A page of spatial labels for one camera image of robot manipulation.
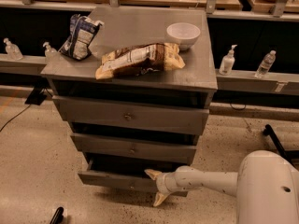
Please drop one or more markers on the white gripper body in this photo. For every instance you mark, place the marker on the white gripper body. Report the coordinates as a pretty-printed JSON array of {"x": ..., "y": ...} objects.
[{"x": 162, "y": 182}]

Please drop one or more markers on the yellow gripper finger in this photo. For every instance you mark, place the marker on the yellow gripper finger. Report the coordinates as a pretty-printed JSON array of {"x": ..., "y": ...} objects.
[
  {"x": 153, "y": 174},
  {"x": 159, "y": 199}
]

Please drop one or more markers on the grey bottom drawer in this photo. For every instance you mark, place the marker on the grey bottom drawer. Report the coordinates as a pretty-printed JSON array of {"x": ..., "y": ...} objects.
[{"x": 122, "y": 172}]

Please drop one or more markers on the grey drawer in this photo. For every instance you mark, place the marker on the grey drawer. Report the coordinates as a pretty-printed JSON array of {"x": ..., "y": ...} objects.
[
  {"x": 133, "y": 148},
  {"x": 122, "y": 172},
  {"x": 161, "y": 118}
]

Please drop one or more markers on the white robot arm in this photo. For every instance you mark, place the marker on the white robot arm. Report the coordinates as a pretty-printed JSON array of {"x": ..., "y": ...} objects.
[{"x": 266, "y": 187}]

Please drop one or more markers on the grey middle drawer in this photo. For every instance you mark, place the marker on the grey middle drawer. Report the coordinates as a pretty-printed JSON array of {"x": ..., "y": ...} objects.
[{"x": 133, "y": 148}]

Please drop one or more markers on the grey top drawer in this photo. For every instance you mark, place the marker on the grey top drawer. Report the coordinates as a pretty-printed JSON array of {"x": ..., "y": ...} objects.
[{"x": 161, "y": 118}]

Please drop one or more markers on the grey drawer cabinet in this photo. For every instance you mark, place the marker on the grey drawer cabinet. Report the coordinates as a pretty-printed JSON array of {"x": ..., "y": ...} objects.
[{"x": 192, "y": 86}]

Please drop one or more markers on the black object bottom edge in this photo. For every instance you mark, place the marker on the black object bottom edge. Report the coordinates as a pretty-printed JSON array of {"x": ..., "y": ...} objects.
[{"x": 58, "y": 216}]

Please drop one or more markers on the yellow brown chip bag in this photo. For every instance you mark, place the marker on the yellow brown chip bag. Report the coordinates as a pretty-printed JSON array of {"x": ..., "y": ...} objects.
[{"x": 139, "y": 60}]

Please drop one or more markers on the black stand leg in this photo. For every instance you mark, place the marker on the black stand leg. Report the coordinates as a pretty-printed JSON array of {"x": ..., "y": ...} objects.
[{"x": 288, "y": 155}]

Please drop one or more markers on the white pump bottle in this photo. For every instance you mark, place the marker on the white pump bottle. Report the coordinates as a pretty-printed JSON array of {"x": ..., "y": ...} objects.
[{"x": 227, "y": 62}]

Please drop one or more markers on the black floor box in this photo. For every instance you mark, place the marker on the black floor box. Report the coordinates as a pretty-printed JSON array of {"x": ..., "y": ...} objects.
[{"x": 36, "y": 97}]

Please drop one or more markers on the white bowl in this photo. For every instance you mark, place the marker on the white bowl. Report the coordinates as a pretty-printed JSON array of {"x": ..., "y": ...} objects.
[{"x": 182, "y": 33}]

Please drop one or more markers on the clear pump bottle near cabinet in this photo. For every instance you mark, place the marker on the clear pump bottle near cabinet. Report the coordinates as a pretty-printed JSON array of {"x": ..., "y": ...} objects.
[{"x": 49, "y": 50}]

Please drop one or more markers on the blue white snack bag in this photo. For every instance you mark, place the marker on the blue white snack bag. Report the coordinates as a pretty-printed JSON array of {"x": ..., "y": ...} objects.
[{"x": 82, "y": 32}]

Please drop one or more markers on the clear water bottle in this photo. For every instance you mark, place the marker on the clear water bottle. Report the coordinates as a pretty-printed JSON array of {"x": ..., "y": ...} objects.
[{"x": 265, "y": 64}]

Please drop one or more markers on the clear pump bottle far left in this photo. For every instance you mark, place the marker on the clear pump bottle far left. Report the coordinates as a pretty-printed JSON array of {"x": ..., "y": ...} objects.
[{"x": 12, "y": 50}]

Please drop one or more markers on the grey shelf rail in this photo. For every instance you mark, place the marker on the grey shelf rail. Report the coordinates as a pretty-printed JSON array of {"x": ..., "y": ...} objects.
[{"x": 277, "y": 83}]

